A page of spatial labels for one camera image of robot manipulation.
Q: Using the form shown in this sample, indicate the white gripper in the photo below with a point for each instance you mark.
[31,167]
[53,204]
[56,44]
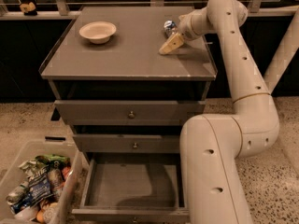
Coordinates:
[186,27]

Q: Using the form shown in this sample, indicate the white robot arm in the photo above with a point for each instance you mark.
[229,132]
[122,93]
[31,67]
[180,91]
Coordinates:
[210,143]

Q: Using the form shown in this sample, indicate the grey drawer cabinet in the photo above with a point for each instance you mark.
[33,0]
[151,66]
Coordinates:
[129,66]

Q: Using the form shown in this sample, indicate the grey top drawer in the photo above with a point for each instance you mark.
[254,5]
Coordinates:
[127,113]

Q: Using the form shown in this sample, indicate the grey drawer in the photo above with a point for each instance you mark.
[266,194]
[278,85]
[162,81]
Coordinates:
[126,143]
[136,188]
[127,113]

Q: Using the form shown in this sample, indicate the grey middle drawer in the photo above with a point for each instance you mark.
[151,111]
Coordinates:
[126,143]

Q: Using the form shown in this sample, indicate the grey bottom drawer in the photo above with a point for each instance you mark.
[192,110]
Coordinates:
[136,188]

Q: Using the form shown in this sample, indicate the silver can in bin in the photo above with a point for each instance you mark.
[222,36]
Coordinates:
[18,193]

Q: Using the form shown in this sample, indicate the white paper bowl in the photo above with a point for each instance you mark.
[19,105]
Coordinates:
[98,32]

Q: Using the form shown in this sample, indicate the white diagonal pole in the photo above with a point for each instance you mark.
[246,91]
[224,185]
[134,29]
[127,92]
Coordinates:
[287,48]

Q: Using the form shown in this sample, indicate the yellow black object on ledge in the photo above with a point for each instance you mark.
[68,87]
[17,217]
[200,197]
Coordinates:
[28,9]

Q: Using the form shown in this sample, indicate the green snack bag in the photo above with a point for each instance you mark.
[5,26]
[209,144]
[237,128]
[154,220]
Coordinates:
[39,162]

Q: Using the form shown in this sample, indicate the blue chip bag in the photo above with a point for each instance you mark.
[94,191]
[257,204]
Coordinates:
[39,189]

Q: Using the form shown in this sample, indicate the clear plastic bin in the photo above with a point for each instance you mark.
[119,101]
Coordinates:
[51,210]

